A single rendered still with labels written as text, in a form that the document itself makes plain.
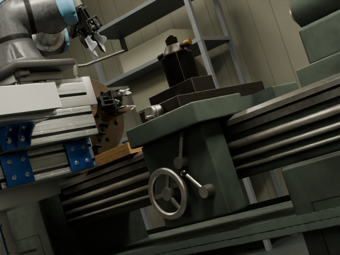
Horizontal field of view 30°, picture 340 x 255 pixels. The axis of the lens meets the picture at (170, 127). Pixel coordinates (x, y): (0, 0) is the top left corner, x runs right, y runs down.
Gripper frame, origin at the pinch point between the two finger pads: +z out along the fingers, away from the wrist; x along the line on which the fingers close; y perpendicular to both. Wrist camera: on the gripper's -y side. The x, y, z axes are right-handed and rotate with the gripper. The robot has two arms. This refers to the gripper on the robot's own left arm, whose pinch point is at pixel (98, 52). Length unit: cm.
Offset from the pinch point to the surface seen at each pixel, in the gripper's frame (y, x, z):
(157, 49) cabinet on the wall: -181, 233, 25
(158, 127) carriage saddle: 69, -61, 27
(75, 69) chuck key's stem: 2.3, -18.0, 0.9
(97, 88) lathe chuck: 5.9, -16.6, 11.8
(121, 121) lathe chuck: 5.9, -15.3, 28.4
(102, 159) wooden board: 26, -50, 32
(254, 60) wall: -118, 263, 77
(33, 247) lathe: -21, -65, 51
